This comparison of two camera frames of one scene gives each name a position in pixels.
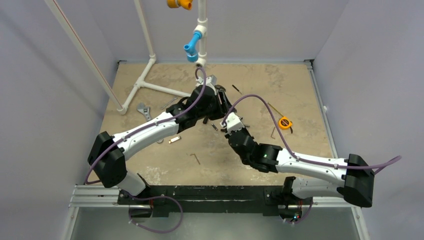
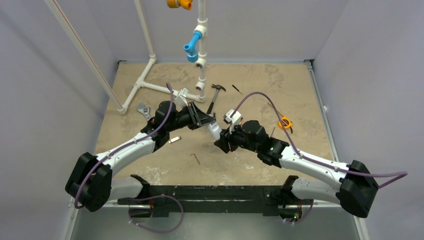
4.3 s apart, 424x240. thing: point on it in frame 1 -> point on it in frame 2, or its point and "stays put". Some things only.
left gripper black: (222, 105) -> (197, 118)
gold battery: (174, 139) stays put
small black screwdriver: (236, 88) stays put
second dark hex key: (272, 134) stays put
